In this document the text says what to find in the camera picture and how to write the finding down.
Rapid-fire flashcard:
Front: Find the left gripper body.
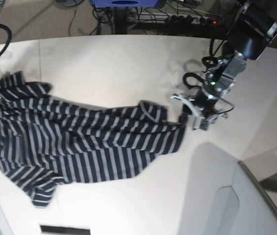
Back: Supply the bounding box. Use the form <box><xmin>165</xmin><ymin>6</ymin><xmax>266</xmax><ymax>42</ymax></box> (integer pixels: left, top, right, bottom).
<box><xmin>170</xmin><ymin>90</ymin><xmax>234</xmax><ymax>122</ymax></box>

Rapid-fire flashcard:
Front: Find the navy white striped t-shirt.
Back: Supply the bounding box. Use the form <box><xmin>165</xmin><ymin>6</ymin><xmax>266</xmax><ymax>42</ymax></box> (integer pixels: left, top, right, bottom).
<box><xmin>0</xmin><ymin>72</ymin><xmax>187</xmax><ymax>208</ymax></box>

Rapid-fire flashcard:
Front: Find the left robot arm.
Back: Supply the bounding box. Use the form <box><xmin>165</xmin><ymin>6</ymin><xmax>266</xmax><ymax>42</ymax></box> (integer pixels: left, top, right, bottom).
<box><xmin>172</xmin><ymin>0</ymin><xmax>277</xmax><ymax>130</ymax></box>

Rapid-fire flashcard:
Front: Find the power strip with red light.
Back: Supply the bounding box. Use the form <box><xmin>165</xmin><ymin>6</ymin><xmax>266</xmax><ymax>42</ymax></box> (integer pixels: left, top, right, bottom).
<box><xmin>165</xmin><ymin>14</ymin><xmax>225</xmax><ymax>25</ymax></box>

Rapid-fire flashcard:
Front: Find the blue plastic bin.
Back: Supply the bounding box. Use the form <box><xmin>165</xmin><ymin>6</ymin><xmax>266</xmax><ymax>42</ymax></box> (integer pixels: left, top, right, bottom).
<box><xmin>91</xmin><ymin>0</ymin><xmax>157</xmax><ymax>7</ymax></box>

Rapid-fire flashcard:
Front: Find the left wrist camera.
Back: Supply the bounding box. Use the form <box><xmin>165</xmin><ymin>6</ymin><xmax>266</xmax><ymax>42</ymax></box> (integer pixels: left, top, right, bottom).
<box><xmin>192</xmin><ymin>119</ymin><xmax>210</xmax><ymax>131</ymax></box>

